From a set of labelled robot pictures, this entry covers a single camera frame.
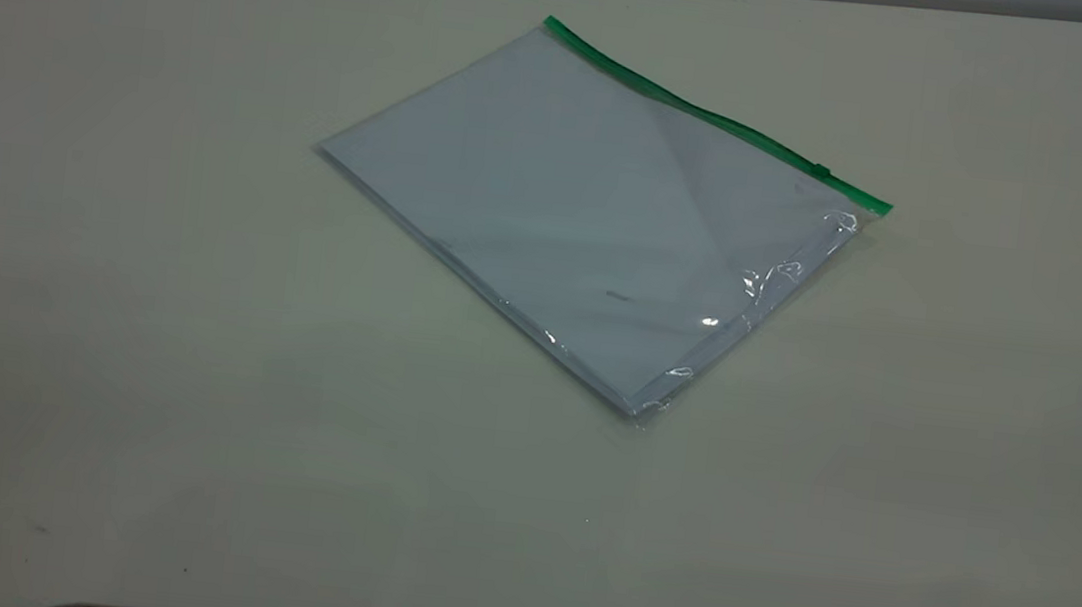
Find clear plastic green-zipper bag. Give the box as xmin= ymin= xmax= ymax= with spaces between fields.
xmin=291 ymin=0 xmax=910 ymax=445

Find white paper sheets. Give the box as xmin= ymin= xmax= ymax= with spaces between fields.
xmin=297 ymin=6 xmax=874 ymax=434

